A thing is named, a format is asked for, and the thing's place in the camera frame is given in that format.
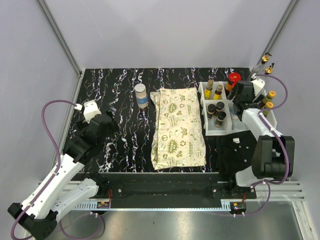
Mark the brown-cap yellow-label bottle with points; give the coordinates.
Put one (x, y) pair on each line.
(218, 92)

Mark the black folded shirt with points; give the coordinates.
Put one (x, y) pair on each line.
(231, 153)

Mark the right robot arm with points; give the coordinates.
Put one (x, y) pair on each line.
(273, 156)

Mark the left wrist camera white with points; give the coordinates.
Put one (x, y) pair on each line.
(89, 109)

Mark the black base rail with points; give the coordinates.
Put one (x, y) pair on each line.
(168, 191)

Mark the white compartment organizer bin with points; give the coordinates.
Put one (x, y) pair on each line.
(207, 125)

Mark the gold-top glass oil bottle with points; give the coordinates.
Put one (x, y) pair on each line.
(264, 59)

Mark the yellow-cap sauce bottle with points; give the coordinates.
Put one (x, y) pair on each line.
(266, 108)
(268, 98)

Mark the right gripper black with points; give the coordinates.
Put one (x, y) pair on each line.
(258, 99)

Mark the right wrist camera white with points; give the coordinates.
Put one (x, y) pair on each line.
(258, 85)

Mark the red-lid chili jar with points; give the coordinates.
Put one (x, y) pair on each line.
(233, 78)

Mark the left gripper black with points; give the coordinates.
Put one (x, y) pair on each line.
(114, 128)

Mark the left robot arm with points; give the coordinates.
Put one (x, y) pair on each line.
(40, 213)

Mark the grey-lid spice jar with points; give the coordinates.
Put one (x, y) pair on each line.
(141, 95)

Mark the small brown-cap bottle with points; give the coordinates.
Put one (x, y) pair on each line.
(208, 89)

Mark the blue-label spice jar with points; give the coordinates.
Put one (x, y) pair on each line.
(233, 114)

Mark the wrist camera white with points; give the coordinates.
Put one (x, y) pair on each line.
(258, 85)
(89, 109)

